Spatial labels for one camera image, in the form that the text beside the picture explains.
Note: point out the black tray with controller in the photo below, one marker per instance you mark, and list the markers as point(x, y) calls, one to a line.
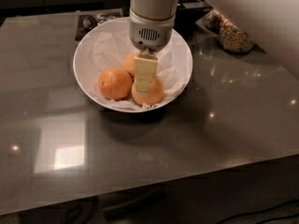
point(88, 22)

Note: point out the back left glass jar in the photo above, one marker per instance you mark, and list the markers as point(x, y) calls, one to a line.
point(212, 20)

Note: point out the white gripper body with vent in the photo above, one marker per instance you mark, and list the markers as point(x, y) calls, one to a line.
point(150, 34)

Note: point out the orange fruit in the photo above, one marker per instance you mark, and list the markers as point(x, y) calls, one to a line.
point(153, 97)
point(115, 83)
point(129, 63)

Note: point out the large glass cereal jar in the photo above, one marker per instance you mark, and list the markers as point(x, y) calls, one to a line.
point(232, 39)

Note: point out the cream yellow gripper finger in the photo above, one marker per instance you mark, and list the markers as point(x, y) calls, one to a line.
point(145, 67)

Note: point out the white crumpled paper liner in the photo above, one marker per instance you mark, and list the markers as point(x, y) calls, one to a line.
point(113, 45)

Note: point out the white round bowl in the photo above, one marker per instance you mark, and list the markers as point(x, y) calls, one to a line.
point(85, 72)

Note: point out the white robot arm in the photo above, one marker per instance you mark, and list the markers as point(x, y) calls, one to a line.
point(272, 24)

